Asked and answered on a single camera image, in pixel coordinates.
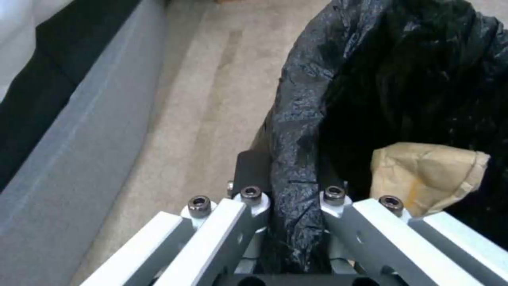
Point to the crumpled brown paper bag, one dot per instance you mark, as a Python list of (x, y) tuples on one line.
[(428, 175)]

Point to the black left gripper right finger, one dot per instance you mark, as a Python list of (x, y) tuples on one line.
[(381, 235)]

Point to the trash bin with black bag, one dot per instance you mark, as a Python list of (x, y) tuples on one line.
[(381, 89)]

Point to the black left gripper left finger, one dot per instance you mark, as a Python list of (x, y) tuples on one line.
[(222, 232)]

